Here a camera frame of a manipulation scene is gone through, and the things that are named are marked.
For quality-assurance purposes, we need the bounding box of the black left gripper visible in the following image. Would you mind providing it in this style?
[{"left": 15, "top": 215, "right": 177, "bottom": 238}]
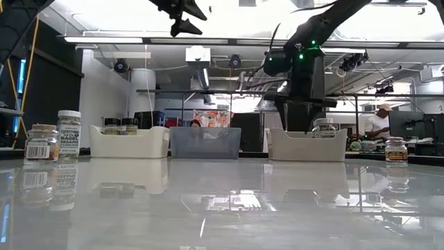
[{"left": 148, "top": 0, "right": 208, "bottom": 38}]

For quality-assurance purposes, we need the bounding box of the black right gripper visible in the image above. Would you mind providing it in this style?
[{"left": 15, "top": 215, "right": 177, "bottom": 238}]
[{"left": 273, "top": 55, "right": 337, "bottom": 107}]

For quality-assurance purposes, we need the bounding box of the white-lid bagel seasoning jar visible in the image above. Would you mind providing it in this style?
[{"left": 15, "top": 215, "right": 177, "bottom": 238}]
[
  {"left": 56, "top": 110, "right": 82, "bottom": 156},
  {"left": 311, "top": 117, "right": 337, "bottom": 139}
]

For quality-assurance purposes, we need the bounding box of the cork-top small glass jar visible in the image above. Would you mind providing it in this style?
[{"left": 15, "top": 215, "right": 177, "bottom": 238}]
[
  {"left": 384, "top": 137, "right": 409, "bottom": 163},
  {"left": 23, "top": 124, "right": 60, "bottom": 165}
]

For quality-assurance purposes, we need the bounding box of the black-lid green spice jar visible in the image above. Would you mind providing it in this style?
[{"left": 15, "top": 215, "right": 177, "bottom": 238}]
[
  {"left": 120, "top": 117, "right": 139, "bottom": 135},
  {"left": 103, "top": 117, "right": 121, "bottom": 135}
]

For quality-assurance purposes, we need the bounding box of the long ceiling light bar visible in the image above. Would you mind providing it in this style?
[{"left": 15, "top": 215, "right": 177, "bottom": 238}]
[{"left": 64, "top": 35, "right": 444, "bottom": 49}]

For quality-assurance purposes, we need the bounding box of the white ceiling lamp box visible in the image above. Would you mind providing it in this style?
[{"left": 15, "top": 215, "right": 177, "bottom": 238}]
[{"left": 185, "top": 45, "right": 212, "bottom": 69}]

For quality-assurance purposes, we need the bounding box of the black partition panel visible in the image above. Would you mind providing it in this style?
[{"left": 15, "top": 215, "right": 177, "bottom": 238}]
[{"left": 287, "top": 103, "right": 315, "bottom": 132}]

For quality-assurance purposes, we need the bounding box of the black ceiling spotlight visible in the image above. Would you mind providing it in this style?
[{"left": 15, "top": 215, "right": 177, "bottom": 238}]
[
  {"left": 113, "top": 58, "right": 129, "bottom": 74},
  {"left": 228, "top": 54, "right": 243, "bottom": 69}
]

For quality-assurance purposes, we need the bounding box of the pale grey plastic bin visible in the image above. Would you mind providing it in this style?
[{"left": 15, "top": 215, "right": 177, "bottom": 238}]
[{"left": 268, "top": 127, "right": 348, "bottom": 163}]

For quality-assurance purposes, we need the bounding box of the black cabinet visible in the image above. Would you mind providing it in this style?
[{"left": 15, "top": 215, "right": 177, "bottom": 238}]
[{"left": 230, "top": 112, "right": 264, "bottom": 153}]

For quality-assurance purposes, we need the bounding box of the person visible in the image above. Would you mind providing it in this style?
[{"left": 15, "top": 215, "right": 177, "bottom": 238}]
[{"left": 364, "top": 103, "right": 394, "bottom": 140}]

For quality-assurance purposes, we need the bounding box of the white cylindrical column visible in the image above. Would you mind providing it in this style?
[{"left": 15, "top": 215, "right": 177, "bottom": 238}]
[{"left": 128, "top": 68, "right": 157, "bottom": 129}]

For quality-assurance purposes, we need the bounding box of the colourful poster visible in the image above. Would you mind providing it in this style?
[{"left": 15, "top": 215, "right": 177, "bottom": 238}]
[{"left": 193, "top": 110, "right": 230, "bottom": 128}]

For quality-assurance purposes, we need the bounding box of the black chair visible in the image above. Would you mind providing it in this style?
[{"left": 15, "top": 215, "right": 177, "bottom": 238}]
[{"left": 133, "top": 110, "right": 167, "bottom": 130}]

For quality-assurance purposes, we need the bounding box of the black desk monitor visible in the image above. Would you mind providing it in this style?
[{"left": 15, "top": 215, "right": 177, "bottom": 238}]
[
  {"left": 423, "top": 113, "right": 444, "bottom": 140},
  {"left": 388, "top": 110, "right": 425, "bottom": 140}
]

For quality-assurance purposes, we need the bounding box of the grey translucent plastic bin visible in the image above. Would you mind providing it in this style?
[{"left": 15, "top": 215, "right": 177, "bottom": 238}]
[{"left": 169, "top": 126, "right": 242, "bottom": 160}]

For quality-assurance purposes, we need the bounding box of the white plastic bin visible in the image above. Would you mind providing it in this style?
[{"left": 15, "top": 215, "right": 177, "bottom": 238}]
[{"left": 89, "top": 124, "right": 171, "bottom": 160}]

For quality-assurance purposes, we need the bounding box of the computer monitor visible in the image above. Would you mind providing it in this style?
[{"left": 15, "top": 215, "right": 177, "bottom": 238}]
[{"left": 12, "top": 58, "right": 27, "bottom": 135}]

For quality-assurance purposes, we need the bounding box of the grey desk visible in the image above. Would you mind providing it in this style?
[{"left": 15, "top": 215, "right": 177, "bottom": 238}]
[{"left": 0, "top": 100, "right": 25, "bottom": 119}]

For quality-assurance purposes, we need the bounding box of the black ceiling camera rig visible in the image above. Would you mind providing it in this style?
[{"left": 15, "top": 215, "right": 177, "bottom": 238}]
[{"left": 339, "top": 51, "right": 368, "bottom": 72}]

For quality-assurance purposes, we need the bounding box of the black aluminium table frame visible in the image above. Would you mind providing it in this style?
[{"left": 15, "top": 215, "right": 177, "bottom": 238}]
[{"left": 0, "top": 148, "right": 444, "bottom": 167}]

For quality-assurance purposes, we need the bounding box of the yellow cable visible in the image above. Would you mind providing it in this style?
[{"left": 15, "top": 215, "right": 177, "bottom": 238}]
[{"left": 6, "top": 17, "right": 41, "bottom": 147}]

